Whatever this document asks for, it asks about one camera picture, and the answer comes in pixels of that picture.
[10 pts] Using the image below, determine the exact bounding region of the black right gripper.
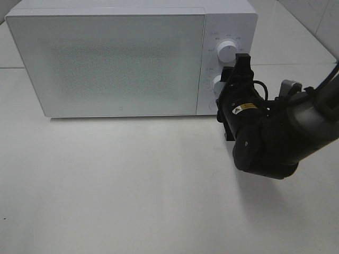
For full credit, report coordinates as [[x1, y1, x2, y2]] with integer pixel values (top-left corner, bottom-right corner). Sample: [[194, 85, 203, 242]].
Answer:
[[216, 53, 267, 142]]

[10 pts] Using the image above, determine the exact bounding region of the white microwave knob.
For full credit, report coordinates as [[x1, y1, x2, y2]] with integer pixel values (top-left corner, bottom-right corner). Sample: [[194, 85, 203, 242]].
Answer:
[[216, 40, 238, 63], [212, 75, 225, 97]]

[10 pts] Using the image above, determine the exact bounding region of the round white door button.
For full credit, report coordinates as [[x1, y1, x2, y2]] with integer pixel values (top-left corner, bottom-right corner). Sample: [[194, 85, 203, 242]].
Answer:
[[209, 100, 218, 114]]

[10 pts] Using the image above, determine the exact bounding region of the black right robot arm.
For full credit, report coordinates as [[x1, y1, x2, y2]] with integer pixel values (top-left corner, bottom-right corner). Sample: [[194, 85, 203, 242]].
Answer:
[[216, 53, 338, 179]]

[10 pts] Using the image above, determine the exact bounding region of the white microwave oven body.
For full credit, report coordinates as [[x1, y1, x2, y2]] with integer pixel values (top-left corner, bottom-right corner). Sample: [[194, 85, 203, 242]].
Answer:
[[5, 1, 258, 117]]

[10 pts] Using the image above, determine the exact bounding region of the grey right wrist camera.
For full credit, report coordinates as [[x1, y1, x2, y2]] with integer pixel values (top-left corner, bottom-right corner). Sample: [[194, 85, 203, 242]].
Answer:
[[279, 79, 302, 98]]

